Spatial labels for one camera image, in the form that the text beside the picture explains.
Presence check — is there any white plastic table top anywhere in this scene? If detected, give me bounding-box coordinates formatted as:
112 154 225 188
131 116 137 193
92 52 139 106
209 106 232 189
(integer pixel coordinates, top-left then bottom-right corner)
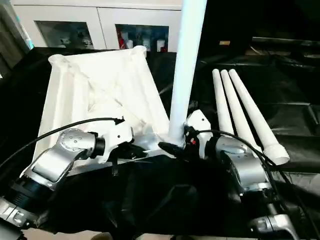
33 45 171 176

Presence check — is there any white plastic table leg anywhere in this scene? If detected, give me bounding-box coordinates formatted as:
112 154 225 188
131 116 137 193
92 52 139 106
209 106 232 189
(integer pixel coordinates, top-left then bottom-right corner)
159 0 208 151
220 69 263 153
228 68 291 166
211 69 236 137

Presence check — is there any black table mat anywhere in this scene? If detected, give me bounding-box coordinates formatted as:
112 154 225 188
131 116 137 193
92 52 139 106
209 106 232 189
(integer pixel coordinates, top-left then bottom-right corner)
0 47 320 238

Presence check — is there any white glass-door cabinet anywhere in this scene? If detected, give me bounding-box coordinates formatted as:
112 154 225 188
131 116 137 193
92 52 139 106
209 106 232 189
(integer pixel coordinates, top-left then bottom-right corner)
12 0 183 52

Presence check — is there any black low side table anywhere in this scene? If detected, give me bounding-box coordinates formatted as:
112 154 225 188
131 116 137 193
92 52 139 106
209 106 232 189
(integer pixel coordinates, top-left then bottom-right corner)
249 36 320 68

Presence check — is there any teal white plastic package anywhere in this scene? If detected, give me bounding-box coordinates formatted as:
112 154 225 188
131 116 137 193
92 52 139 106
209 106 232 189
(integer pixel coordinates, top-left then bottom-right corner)
12 9 36 51

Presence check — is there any grey curtain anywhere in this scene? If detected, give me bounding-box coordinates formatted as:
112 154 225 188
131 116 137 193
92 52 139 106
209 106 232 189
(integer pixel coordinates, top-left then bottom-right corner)
0 4 29 73

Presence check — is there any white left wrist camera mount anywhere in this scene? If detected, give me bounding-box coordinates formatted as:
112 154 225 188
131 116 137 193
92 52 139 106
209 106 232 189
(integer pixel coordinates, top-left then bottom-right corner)
101 122 135 165

